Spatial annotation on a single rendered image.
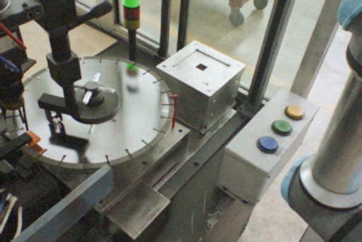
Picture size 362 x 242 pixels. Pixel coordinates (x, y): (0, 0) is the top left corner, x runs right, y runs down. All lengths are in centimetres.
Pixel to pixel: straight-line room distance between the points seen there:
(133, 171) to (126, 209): 8
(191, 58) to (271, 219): 101
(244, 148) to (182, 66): 32
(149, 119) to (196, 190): 24
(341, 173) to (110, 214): 45
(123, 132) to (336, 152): 40
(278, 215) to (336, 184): 119
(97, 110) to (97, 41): 61
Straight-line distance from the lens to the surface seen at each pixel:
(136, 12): 99
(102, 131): 75
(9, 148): 72
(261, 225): 178
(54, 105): 73
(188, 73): 98
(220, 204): 90
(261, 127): 88
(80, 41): 137
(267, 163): 81
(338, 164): 62
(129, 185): 79
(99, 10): 59
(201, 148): 98
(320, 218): 73
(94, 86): 77
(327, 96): 256
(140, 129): 75
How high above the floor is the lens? 150
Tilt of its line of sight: 45 degrees down
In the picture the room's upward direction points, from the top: 6 degrees clockwise
